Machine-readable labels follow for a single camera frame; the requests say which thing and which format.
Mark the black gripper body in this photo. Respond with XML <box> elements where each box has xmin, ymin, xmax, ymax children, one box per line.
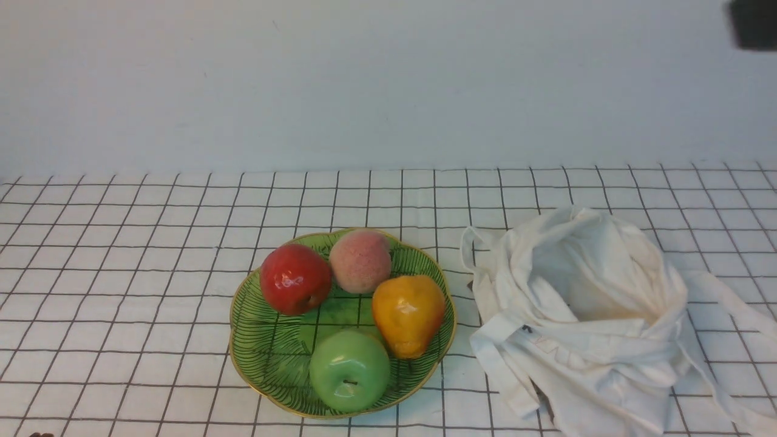
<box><xmin>728</xmin><ymin>1</ymin><xmax>776</xmax><ymax>52</ymax></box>

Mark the green apple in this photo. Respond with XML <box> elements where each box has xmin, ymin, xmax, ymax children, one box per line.
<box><xmin>308</xmin><ymin>330</ymin><xmax>391</xmax><ymax>414</ymax></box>

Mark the white cloth bag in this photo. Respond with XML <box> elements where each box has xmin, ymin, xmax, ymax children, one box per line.
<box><xmin>460</xmin><ymin>206</ymin><xmax>775</xmax><ymax>436</ymax></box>

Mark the yellow orange pear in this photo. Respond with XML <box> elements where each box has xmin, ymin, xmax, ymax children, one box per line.
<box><xmin>372</xmin><ymin>276</ymin><xmax>445</xmax><ymax>359</ymax></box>

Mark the pink peach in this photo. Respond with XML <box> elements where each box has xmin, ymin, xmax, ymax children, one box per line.
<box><xmin>328</xmin><ymin>229</ymin><xmax>392</xmax><ymax>295</ymax></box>

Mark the red apple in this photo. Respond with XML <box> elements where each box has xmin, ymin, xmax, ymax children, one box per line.
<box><xmin>260</xmin><ymin>243</ymin><xmax>333</xmax><ymax>316</ymax></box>

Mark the white grid tablecloth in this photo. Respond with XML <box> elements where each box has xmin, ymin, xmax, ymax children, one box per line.
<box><xmin>1</xmin><ymin>161</ymin><xmax>775</xmax><ymax>436</ymax></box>

